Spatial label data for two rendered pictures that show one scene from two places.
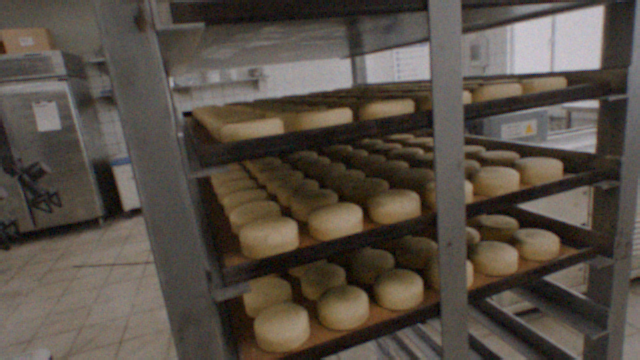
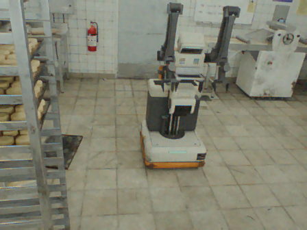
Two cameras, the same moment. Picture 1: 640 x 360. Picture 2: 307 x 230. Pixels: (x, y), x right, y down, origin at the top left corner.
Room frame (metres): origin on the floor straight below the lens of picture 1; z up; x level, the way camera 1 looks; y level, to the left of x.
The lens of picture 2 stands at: (1.41, -0.79, 1.76)
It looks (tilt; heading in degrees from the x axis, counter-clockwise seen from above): 27 degrees down; 96
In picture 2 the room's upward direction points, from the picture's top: 5 degrees clockwise
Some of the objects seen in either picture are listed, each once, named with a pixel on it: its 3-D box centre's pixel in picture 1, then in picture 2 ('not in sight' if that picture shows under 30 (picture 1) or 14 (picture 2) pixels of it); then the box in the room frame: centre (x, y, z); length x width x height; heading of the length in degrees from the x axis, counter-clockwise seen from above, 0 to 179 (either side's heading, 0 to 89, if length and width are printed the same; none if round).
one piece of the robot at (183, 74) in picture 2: not in sight; (187, 79); (1.46, 1.47, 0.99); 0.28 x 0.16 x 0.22; 16
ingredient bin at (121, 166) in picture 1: (142, 182); not in sight; (4.98, 2.39, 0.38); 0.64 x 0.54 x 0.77; 18
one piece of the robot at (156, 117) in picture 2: not in sight; (173, 103); (1.36, 1.83, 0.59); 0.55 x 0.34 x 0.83; 16
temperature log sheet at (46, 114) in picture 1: (46, 116); not in sight; (4.26, 2.89, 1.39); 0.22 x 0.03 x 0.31; 106
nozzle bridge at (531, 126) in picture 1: (473, 139); not in sight; (2.18, -0.89, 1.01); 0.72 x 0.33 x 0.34; 14
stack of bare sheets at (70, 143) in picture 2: not in sight; (57, 150); (0.17, 1.48, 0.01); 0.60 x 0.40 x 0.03; 96
